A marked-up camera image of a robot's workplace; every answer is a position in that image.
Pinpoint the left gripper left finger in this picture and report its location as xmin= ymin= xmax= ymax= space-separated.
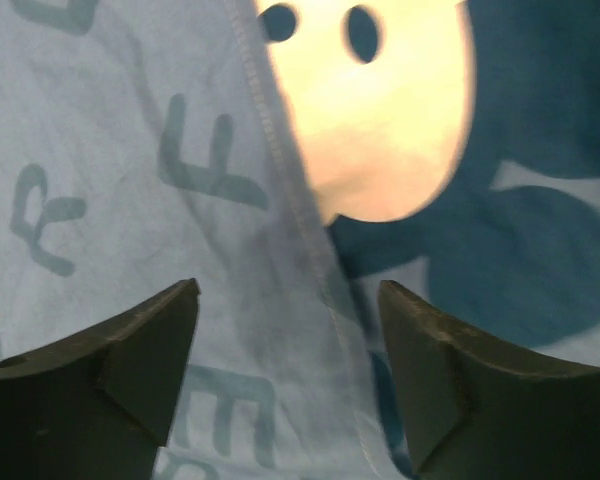
xmin=0 ymin=279 xmax=199 ymax=480

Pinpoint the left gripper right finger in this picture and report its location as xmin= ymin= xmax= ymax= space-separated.
xmin=378 ymin=281 xmax=600 ymax=480

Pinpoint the blue lettered pillowcase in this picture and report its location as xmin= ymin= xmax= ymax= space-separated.
xmin=0 ymin=0 xmax=600 ymax=480

